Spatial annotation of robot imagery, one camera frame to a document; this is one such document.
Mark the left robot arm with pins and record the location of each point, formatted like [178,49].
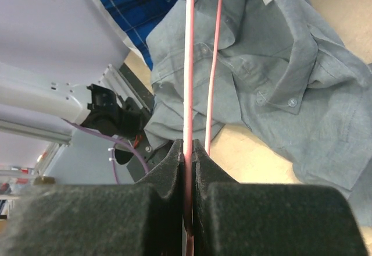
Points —
[106,106]

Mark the grey button shirt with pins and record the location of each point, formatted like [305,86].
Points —
[284,73]

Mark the blue plaid shirt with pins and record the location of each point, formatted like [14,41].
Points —
[154,11]

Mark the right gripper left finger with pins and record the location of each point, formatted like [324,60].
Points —
[145,218]

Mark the white shirt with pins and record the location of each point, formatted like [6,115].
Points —
[126,21]

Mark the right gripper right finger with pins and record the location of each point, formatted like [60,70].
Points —
[232,218]

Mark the pink wire hanger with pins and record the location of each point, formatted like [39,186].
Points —
[187,112]

